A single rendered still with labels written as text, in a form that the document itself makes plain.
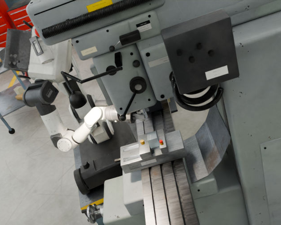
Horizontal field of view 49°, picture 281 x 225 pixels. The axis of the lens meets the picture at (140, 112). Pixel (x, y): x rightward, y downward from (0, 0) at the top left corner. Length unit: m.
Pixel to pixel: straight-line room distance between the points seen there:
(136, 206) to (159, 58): 0.84
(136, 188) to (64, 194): 1.55
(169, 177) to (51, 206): 1.79
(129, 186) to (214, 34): 1.07
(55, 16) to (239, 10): 0.66
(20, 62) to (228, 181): 1.25
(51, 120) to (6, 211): 1.96
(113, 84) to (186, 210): 0.65
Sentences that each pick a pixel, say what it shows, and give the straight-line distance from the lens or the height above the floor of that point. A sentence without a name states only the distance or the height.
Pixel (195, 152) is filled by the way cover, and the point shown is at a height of 0.85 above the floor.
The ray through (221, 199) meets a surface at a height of 0.64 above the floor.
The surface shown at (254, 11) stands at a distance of 1.27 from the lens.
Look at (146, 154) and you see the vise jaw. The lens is 1.62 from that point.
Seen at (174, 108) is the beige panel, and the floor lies 0.03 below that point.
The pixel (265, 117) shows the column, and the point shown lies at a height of 1.19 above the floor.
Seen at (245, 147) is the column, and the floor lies 1.05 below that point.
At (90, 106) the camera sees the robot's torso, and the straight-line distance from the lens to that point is 2.12.
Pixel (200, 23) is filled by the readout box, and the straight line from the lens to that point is 0.95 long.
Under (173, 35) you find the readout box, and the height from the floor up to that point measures 1.72.
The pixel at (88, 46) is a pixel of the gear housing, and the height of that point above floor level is 1.68.
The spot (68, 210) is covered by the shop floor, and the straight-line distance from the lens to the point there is 3.05.
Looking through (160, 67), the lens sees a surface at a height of 1.50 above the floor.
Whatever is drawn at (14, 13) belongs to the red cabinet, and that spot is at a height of 0.94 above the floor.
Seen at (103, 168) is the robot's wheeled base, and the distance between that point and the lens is 2.30.
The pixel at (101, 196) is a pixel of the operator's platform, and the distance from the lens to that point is 2.41.
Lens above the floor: 2.10
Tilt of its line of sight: 35 degrees down
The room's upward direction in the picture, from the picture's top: 23 degrees counter-clockwise
